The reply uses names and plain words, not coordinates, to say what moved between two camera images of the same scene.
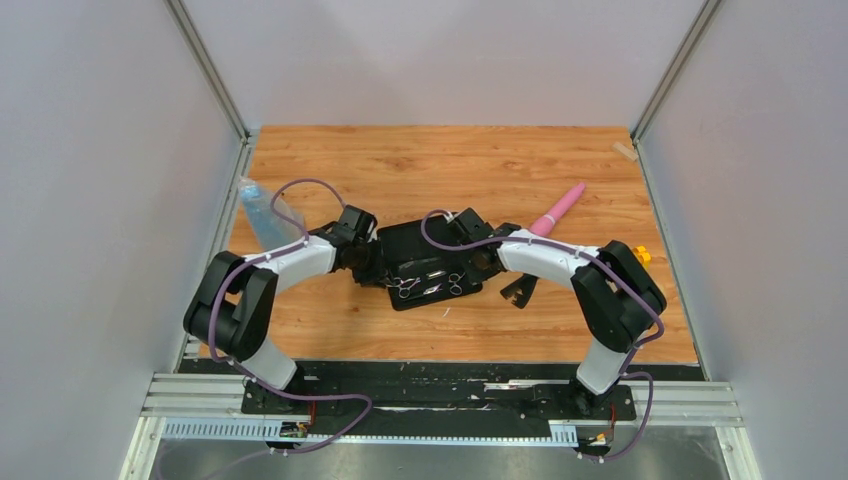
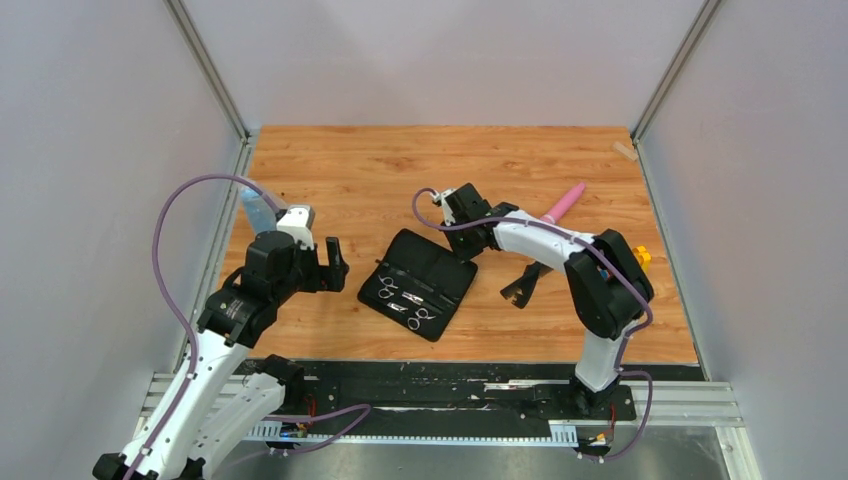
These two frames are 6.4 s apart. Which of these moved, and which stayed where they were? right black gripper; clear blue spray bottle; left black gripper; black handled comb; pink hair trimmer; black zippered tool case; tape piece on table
Moved: black zippered tool case; left black gripper; right black gripper
Stayed: pink hair trimmer; clear blue spray bottle; black handled comb; tape piece on table
